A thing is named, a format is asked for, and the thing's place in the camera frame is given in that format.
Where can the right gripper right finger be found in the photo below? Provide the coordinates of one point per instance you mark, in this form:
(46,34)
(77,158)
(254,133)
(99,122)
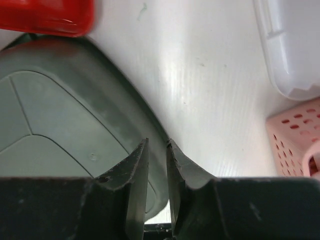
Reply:
(206,207)

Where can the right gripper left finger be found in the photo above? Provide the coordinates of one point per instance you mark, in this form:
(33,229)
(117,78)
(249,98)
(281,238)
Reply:
(111,206)

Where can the dark grey plastic tray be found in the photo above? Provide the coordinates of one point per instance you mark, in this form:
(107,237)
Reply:
(67,111)

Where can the red plastic bin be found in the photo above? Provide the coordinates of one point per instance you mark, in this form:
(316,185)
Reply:
(67,18)

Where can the large white plastic tub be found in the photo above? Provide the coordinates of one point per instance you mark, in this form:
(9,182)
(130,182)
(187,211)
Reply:
(290,37)

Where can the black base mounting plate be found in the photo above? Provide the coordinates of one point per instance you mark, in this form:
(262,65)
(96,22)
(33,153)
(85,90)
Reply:
(158,231)

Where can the pink plastic basket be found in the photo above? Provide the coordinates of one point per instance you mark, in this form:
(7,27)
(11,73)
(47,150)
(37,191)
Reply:
(294,137)

